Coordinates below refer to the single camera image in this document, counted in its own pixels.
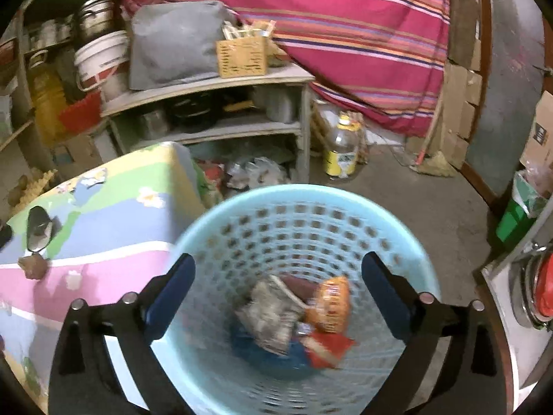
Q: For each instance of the printed cardboard box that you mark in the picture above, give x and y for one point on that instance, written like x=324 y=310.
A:
x=538 y=138

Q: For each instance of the green plastic bag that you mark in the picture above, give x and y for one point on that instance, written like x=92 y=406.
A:
x=516 y=216

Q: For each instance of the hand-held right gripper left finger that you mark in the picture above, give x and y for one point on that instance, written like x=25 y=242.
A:
x=166 y=298

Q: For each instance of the orange snack packet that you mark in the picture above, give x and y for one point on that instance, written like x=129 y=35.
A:
x=330 y=302

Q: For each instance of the maroon packet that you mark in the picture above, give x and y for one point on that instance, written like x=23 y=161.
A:
x=302 y=287

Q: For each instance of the white plastic bucket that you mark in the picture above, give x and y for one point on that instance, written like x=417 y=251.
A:
x=101 y=58

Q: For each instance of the red snack packet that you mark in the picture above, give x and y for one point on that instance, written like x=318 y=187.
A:
x=324 y=350

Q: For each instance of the blue plastic bag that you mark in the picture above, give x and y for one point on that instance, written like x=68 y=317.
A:
x=255 y=352

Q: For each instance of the steel pot with red lid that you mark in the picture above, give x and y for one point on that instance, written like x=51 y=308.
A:
x=540 y=289

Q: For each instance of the pink striped blanket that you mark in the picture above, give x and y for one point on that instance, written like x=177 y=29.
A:
x=345 y=30

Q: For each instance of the stacked steel pots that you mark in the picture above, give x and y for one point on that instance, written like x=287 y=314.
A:
x=96 y=17

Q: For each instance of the black pan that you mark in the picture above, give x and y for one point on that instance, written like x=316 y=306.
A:
x=192 y=112

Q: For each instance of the low grey wooden shelf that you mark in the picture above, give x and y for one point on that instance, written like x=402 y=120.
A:
x=207 y=86

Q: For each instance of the light blue plastic mesh basket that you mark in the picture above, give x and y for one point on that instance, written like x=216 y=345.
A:
x=259 y=233

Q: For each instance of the brown cardboard box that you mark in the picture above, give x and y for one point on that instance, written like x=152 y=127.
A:
x=82 y=147

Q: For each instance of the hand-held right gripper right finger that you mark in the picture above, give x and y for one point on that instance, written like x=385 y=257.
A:
x=389 y=298

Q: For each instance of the straw broom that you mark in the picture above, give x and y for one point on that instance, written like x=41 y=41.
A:
x=436 y=164

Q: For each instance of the clear bottle with yellow label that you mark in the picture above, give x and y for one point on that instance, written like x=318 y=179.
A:
x=341 y=147

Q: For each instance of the yellow utensil holder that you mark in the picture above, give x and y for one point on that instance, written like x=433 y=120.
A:
x=242 y=58

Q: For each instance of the grey cushion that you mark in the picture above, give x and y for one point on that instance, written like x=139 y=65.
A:
x=173 y=43

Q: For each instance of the white container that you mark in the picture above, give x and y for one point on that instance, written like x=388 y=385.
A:
x=281 y=106

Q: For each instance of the brown cardboard panel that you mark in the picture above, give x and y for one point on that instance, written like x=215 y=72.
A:
x=464 y=86

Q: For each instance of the crumpled white plastic bag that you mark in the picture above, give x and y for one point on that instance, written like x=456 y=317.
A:
x=259 y=173

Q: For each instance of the dark grey flat object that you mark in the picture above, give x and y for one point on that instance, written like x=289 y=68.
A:
x=39 y=229

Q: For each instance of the silver grey foil packet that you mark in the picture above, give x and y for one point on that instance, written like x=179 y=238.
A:
x=268 y=317

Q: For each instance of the tall wooden shelf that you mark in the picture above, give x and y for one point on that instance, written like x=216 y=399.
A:
x=19 y=129

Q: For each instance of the yellow egg-crate foam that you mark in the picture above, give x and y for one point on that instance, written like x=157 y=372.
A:
x=39 y=186

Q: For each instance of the yellow oil jug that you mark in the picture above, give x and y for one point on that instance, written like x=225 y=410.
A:
x=47 y=103

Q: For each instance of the crumpled brown paper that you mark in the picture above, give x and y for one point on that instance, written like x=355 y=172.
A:
x=33 y=266

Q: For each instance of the bundle of wooden chopsticks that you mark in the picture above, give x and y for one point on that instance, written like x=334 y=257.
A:
x=248 y=30

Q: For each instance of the red plastic basin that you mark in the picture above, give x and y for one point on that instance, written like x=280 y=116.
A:
x=80 y=114

